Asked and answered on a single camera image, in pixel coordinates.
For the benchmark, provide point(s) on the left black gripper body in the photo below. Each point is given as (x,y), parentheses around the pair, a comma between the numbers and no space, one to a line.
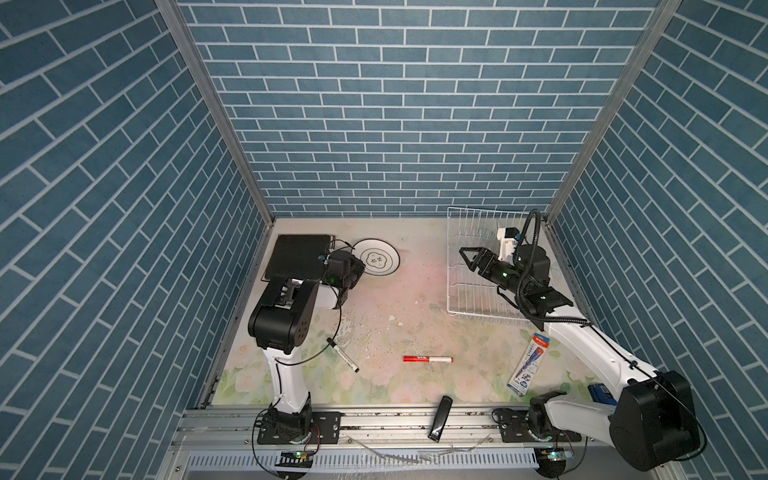
(353,269)

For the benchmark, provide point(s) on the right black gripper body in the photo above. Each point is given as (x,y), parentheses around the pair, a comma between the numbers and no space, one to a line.
(506,277)

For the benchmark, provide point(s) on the small white round plate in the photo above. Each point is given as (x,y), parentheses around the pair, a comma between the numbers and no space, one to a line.
(379,257)

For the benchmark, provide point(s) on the black square plate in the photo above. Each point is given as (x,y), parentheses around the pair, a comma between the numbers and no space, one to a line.
(298,256)

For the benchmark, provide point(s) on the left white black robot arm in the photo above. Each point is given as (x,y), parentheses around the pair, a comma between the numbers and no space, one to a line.
(297,284)

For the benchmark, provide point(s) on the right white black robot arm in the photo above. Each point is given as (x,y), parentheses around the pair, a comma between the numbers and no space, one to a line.
(652,420)

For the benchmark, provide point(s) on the black capped white marker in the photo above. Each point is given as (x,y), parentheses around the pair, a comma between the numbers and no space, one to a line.
(343,355)

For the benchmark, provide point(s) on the red marker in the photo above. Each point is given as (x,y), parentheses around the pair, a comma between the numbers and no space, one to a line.
(428,359)

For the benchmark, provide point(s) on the blue black box cutter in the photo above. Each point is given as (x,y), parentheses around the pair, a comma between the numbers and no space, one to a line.
(601,394)

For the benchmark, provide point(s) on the black remote control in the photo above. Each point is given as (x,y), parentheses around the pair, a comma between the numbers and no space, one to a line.
(440,418)

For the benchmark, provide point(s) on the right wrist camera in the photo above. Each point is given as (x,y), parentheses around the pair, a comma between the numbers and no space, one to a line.
(508,238)

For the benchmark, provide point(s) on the white wire dish rack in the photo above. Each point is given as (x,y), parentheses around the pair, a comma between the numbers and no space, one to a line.
(468,294)

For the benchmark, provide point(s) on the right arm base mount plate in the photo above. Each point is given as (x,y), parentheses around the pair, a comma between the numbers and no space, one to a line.
(514,427)

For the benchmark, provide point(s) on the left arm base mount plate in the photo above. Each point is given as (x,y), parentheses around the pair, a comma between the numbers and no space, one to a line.
(323,428)

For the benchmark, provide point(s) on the aluminium front rail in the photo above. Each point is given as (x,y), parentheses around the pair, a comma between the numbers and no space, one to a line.
(379,426)

